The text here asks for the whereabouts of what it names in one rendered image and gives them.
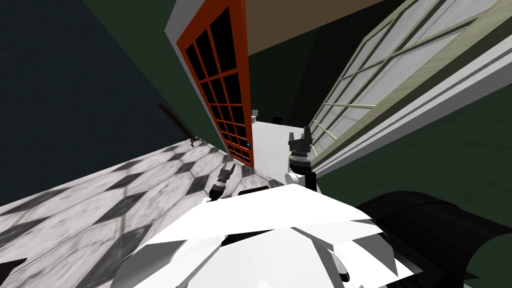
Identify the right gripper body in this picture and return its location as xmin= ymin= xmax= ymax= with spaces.
xmin=288 ymin=137 xmax=314 ymax=155

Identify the dark brown thin stand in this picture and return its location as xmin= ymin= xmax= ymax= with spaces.
xmin=157 ymin=102 xmax=206 ymax=148

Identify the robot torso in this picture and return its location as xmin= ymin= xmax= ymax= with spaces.
xmin=111 ymin=183 xmax=425 ymax=288

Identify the red glazed door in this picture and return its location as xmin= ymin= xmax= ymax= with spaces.
xmin=175 ymin=0 xmax=256 ymax=169

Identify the pale green glazed door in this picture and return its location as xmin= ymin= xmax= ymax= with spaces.
xmin=308 ymin=0 xmax=512 ymax=167

